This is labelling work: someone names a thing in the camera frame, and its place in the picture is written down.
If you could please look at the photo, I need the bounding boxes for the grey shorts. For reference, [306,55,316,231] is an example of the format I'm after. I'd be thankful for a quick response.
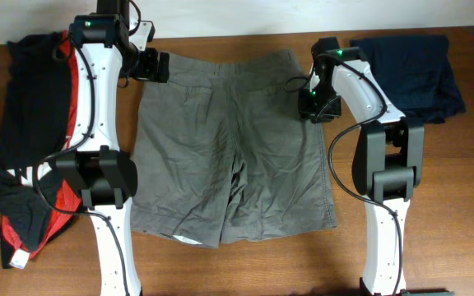
[130,49,337,248]

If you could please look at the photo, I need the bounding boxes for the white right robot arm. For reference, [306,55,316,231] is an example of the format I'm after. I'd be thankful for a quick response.
[298,37,424,295]

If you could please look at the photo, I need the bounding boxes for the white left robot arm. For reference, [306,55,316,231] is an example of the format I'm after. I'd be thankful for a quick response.
[54,0,170,296]

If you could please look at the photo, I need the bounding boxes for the folded navy garment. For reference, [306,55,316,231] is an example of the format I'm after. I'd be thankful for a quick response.
[350,35,467,124]

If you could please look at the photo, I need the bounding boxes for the black t-shirt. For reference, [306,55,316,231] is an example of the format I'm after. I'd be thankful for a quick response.
[0,31,82,270]

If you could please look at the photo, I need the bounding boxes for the red t-shirt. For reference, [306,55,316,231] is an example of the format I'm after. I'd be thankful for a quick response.
[0,30,82,264]

